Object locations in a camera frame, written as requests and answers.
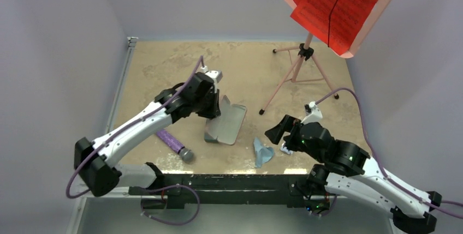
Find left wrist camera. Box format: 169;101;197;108
200;66;223;83

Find blue cleaning cloth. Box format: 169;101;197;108
253;137;274;168

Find red sheet music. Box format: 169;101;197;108
290;0;378;55

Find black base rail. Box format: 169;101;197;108
128;173;341;210

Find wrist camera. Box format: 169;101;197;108
200;66;223;83
302;101;323;124

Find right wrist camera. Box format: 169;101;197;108
302;101;323;124

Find white folded glasses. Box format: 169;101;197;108
280;145;293;155

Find pink glasses case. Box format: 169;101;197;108
204;95;247;145

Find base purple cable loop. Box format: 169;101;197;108
139;184;201;226

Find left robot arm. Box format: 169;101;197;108
73;70;223;197

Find pink music stand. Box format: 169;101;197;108
258;0;411;115

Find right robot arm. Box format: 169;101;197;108
265;112;442;233

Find aluminium frame rail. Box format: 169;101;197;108
66;37;140;233

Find purple microphone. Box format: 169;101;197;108
156;130;194;163

